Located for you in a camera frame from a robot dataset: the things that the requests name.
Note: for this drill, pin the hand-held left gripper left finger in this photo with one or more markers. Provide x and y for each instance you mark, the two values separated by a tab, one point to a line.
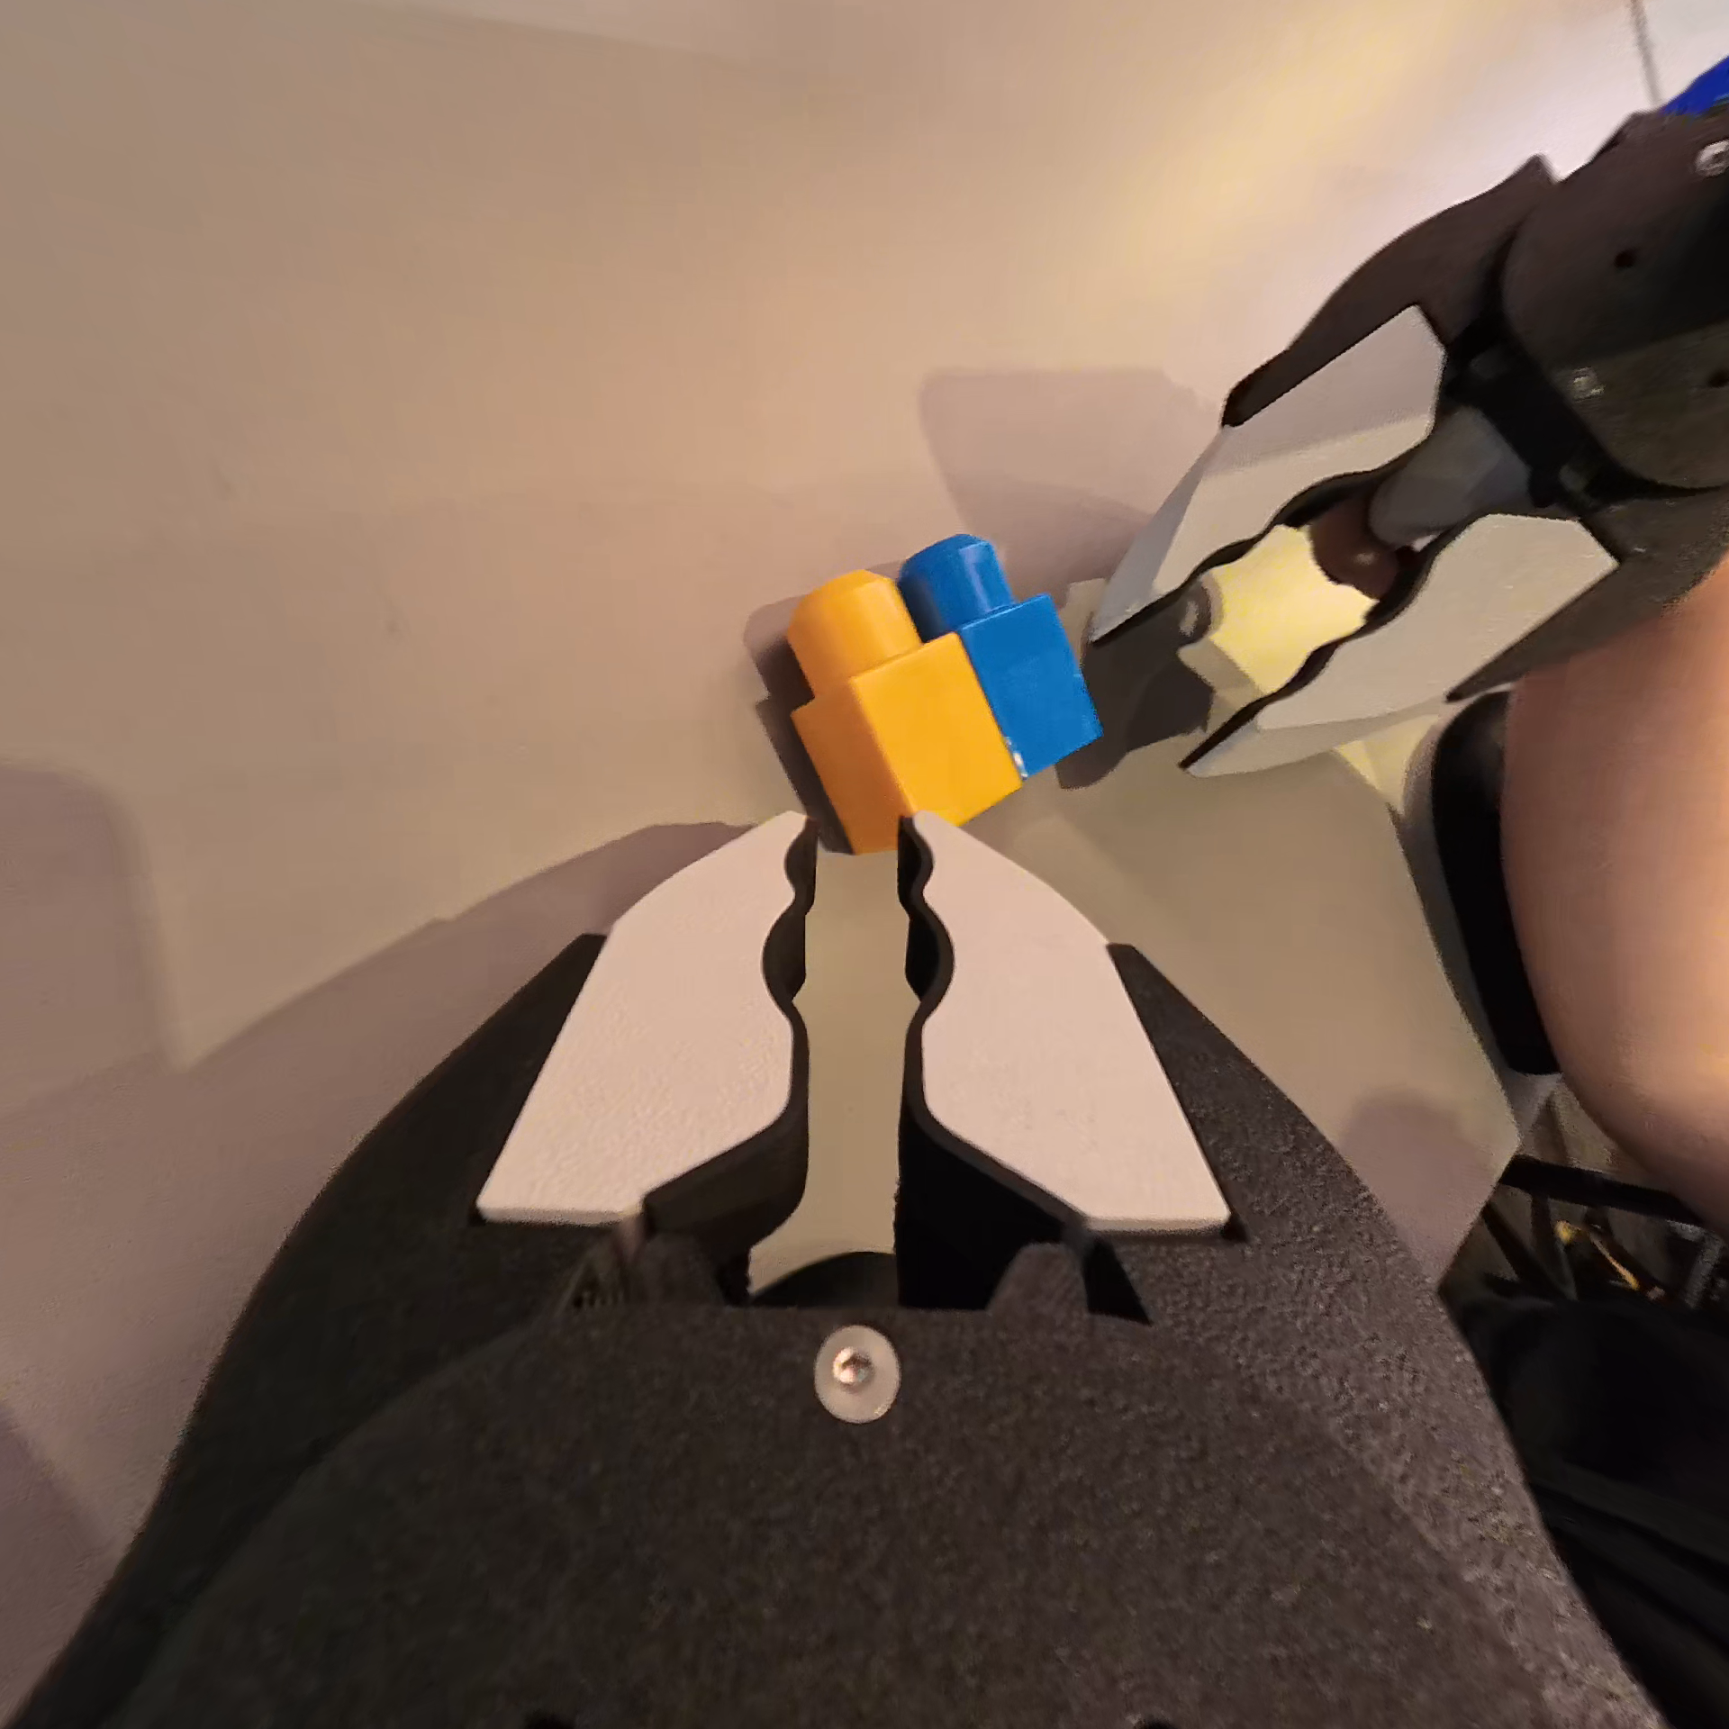
648	1080

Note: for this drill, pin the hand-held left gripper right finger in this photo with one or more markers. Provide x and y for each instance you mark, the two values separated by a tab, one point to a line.
1067	1080

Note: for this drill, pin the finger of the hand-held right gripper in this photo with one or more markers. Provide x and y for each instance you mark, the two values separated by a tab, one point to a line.
1283	459
1460	621

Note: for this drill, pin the blue one-stud block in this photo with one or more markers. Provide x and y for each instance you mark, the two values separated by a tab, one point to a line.
1028	676

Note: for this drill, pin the orange one-stud block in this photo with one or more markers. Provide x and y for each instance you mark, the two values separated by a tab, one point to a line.
904	729

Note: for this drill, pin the grey desk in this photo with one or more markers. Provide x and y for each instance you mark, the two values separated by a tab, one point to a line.
405	405

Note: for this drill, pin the person's right hand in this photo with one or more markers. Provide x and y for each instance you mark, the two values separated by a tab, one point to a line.
1620	782

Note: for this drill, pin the black textured pad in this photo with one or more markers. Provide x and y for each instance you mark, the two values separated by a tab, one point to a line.
1478	878

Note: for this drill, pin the person's black jacket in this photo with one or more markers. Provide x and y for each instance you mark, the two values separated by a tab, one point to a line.
1620	1487

